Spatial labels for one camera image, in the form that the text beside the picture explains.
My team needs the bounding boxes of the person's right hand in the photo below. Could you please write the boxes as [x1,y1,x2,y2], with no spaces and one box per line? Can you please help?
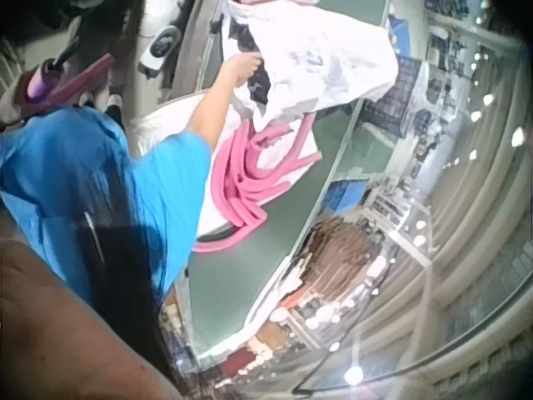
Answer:
[226,52,265,88]

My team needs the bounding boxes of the large white plastic bag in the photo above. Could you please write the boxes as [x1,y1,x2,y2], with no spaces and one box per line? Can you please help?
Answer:
[219,0,401,131]

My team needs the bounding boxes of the dark navy cloth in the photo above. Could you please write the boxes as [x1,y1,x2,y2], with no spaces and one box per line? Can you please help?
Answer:
[227,18,274,113]

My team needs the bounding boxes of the black and white shoe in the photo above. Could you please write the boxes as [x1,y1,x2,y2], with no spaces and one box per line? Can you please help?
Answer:
[138,24,183,77]

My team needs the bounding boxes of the white fabric sheet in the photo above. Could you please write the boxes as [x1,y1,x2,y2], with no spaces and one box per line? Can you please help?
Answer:
[132,90,322,239]

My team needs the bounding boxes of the bundle of pink foam tubes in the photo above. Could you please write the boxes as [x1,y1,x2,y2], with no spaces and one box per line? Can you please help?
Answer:
[192,115,324,255]

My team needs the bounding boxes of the dark plaid cloth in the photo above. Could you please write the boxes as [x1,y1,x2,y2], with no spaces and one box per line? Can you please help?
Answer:
[365,56,422,137]

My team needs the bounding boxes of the person's legs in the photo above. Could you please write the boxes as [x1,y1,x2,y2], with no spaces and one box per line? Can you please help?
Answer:
[77,89,127,131]

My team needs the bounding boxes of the blue plastic crate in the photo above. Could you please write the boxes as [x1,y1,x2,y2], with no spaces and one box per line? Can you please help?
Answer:
[326,178,371,214]

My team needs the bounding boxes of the pink and purple plastic toy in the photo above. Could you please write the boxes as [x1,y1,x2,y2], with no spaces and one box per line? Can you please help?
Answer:
[18,43,117,110]

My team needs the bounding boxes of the white shelf of goods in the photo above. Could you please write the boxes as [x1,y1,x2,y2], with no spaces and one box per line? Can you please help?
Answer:
[361,178,441,268]

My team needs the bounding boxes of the low display of goods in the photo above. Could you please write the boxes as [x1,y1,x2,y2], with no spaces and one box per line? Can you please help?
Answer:
[160,287,338,383]

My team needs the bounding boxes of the wall rack of goods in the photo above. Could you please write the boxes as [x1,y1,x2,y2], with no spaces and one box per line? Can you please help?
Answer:
[410,10,484,158]

